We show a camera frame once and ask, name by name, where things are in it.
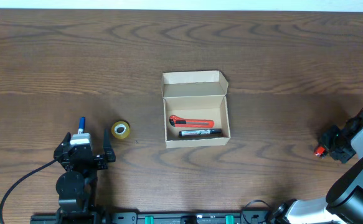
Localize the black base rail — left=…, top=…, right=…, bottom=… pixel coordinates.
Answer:
left=29, top=209, right=278, bottom=224

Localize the black marker pen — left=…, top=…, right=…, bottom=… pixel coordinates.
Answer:
left=179, top=129, right=222, bottom=137

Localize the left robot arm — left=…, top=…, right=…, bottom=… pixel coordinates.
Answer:
left=54, top=131, right=116, bottom=213

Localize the red utility knife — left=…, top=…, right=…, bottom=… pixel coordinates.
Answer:
left=169, top=115, right=215, bottom=129

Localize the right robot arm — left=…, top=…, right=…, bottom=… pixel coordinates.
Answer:
left=271, top=108, right=363, bottom=223

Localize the blue capped white marker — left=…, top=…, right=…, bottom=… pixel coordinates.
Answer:
left=77, top=117, right=85, bottom=134

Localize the yellow tape roll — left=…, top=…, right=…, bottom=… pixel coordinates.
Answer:
left=111, top=121, right=131, bottom=139

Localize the cardboard box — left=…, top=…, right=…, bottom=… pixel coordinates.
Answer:
left=161, top=70, right=230, bottom=149

